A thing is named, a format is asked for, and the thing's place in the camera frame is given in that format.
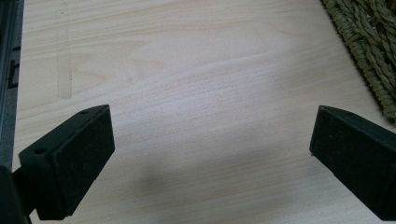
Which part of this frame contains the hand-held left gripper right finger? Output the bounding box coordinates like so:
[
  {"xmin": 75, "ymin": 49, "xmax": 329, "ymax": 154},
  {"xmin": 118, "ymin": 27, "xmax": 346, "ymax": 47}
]
[{"xmin": 309, "ymin": 105, "xmax": 396, "ymax": 222}]

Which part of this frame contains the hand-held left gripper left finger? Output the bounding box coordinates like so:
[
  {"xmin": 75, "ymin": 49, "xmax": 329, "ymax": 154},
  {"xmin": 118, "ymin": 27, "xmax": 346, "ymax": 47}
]
[{"xmin": 18, "ymin": 104, "xmax": 116, "ymax": 221}]

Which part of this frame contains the green woven straw basket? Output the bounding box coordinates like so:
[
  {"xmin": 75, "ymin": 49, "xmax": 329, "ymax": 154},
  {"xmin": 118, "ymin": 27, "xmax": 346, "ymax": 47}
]
[{"xmin": 321, "ymin": 0, "xmax": 396, "ymax": 119}]

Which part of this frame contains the black metal frame rail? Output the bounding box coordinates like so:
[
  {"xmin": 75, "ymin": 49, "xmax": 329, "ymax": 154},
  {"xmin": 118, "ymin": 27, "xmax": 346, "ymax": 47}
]
[{"xmin": 0, "ymin": 0, "xmax": 25, "ymax": 172}]

